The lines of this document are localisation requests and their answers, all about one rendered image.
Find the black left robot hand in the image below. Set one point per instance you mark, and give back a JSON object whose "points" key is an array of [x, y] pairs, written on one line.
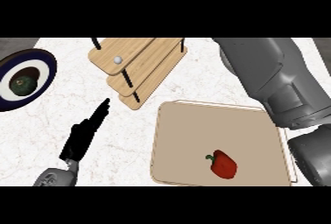
{"points": [[81, 137]]}

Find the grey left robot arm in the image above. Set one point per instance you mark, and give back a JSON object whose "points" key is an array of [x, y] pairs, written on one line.
{"points": [[57, 176]]}

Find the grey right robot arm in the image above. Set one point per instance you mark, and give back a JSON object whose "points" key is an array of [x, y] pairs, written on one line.
{"points": [[275, 84]]}

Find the wooden tiered shelf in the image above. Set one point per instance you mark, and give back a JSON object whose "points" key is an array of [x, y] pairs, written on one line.
{"points": [[136, 65]]}

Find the beige tray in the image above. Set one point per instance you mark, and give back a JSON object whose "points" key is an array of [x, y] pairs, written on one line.
{"points": [[221, 145]]}

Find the dark green avocado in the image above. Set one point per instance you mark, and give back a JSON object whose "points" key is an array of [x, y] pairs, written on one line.
{"points": [[23, 84]]}

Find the blue and white plate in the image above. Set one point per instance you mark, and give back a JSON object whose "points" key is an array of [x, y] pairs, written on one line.
{"points": [[25, 78]]}

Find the red bell pepper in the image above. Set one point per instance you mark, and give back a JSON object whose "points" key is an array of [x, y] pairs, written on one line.
{"points": [[223, 164]]}

